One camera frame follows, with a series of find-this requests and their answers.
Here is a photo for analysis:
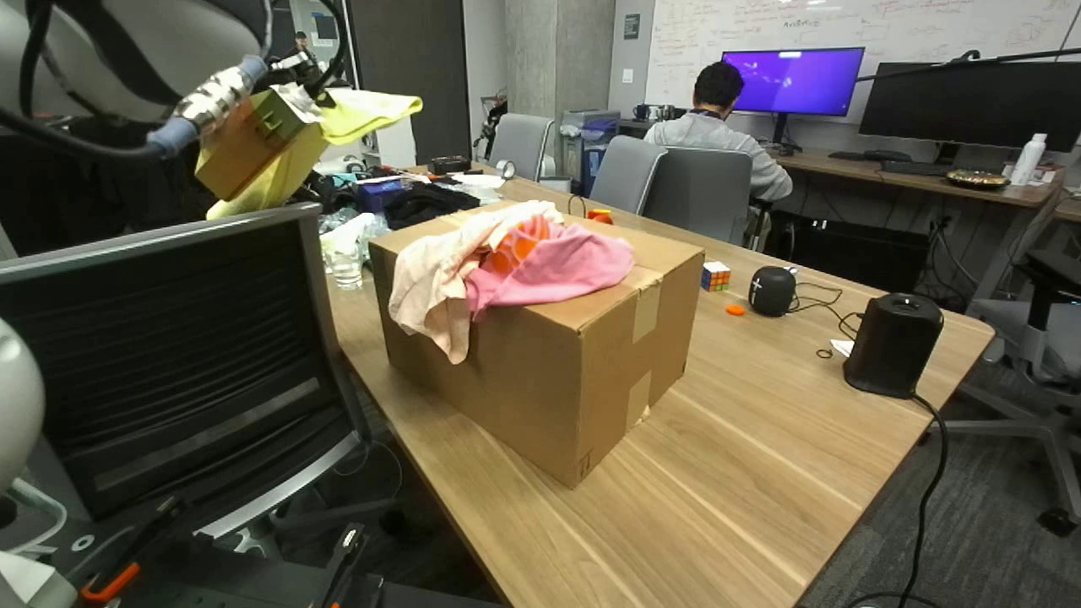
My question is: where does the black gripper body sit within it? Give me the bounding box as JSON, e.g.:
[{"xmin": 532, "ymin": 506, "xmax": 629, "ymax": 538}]
[{"xmin": 262, "ymin": 48, "xmax": 341, "ymax": 96}]

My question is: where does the yellow green shirt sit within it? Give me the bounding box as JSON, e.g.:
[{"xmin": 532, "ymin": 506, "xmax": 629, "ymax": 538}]
[{"xmin": 201, "ymin": 83, "xmax": 430, "ymax": 223}]

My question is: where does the peach shirt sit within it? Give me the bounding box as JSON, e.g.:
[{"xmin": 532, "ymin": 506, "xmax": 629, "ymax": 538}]
[{"xmin": 386, "ymin": 199, "xmax": 566, "ymax": 367}]

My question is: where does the pink shirt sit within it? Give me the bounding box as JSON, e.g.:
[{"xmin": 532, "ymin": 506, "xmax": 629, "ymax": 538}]
[{"xmin": 462, "ymin": 216, "xmax": 639, "ymax": 318}]

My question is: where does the white box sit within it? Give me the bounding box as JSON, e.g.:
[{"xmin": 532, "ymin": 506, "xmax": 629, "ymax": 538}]
[{"xmin": 376, "ymin": 112, "xmax": 419, "ymax": 173}]

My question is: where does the black mesh office chair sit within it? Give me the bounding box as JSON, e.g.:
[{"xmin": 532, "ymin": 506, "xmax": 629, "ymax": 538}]
[{"xmin": 0, "ymin": 199, "xmax": 410, "ymax": 567}]

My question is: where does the large brown cardboard box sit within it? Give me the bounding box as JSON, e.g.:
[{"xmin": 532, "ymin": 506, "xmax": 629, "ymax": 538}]
[{"xmin": 369, "ymin": 194, "xmax": 706, "ymax": 489}]

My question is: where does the dark grey office chair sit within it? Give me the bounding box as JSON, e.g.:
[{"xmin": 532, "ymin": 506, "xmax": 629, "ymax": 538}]
[{"xmin": 639, "ymin": 146, "xmax": 757, "ymax": 245}]

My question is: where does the black swivel chair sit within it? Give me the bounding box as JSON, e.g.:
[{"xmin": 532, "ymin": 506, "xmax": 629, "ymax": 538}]
[{"xmin": 941, "ymin": 238, "xmax": 1081, "ymax": 538}]

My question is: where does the clear plastic wrapping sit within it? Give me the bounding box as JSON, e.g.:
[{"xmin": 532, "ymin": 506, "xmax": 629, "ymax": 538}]
[{"xmin": 319, "ymin": 210, "xmax": 392, "ymax": 293}]

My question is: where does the blue bin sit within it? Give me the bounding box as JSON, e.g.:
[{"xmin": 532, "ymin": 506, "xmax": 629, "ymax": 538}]
[{"xmin": 579, "ymin": 109, "xmax": 625, "ymax": 199}]

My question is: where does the seated person in grey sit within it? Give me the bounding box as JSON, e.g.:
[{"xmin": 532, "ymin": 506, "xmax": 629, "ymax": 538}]
[{"xmin": 643, "ymin": 58, "xmax": 797, "ymax": 207}]

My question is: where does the rubiks cube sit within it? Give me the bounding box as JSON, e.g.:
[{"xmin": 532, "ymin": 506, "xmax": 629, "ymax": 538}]
[{"xmin": 700, "ymin": 256, "xmax": 737, "ymax": 293}]

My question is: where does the purple lit monitor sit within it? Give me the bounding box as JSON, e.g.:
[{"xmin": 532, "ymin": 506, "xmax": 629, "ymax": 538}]
[{"xmin": 718, "ymin": 44, "xmax": 868, "ymax": 120}]

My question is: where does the small round black speaker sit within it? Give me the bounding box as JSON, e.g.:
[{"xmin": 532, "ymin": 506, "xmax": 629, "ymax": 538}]
[{"xmin": 746, "ymin": 262, "xmax": 802, "ymax": 322}]

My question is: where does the black orange clamp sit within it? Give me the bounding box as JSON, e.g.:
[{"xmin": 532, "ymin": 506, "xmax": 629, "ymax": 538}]
[{"xmin": 76, "ymin": 556, "xmax": 150, "ymax": 608}]

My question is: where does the wooden office desk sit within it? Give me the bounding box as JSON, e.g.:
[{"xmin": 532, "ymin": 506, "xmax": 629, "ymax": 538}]
[{"xmin": 775, "ymin": 148, "xmax": 1081, "ymax": 306}]

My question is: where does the tall black cylindrical speaker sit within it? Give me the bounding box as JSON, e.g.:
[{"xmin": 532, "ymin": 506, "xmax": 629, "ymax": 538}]
[{"xmin": 842, "ymin": 286, "xmax": 947, "ymax": 397}]

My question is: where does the wide black monitor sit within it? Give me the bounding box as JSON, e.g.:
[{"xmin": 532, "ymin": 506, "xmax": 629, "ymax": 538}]
[{"xmin": 858, "ymin": 58, "xmax": 1081, "ymax": 154}]

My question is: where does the white plastic bottle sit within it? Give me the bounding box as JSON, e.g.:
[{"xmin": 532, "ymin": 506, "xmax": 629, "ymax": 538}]
[{"xmin": 1005, "ymin": 127, "xmax": 1050, "ymax": 189}]

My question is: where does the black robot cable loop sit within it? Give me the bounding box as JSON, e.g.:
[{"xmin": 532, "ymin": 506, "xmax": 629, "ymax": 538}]
[{"xmin": 15, "ymin": 0, "xmax": 172, "ymax": 154}]

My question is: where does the black power cable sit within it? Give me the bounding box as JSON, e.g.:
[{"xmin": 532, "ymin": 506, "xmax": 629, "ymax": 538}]
[{"xmin": 842, "ymin": 391, "xmax": 953, "ymax": 608}]

